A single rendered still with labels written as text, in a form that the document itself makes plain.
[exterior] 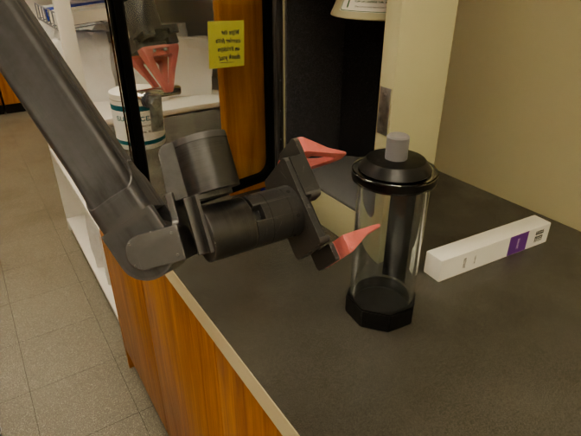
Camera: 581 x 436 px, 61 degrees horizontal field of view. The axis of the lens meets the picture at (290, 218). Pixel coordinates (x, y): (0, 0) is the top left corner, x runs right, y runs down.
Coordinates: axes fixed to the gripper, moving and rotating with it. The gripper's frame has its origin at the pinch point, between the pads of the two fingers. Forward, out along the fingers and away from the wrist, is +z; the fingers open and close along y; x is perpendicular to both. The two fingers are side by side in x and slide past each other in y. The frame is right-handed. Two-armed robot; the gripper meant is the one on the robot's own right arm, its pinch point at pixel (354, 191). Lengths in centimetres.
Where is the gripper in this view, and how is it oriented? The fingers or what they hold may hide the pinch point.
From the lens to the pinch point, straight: 59.0
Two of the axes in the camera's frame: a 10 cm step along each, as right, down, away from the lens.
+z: 8.4, -2.5, 4.7
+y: -3.8, -9.0, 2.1
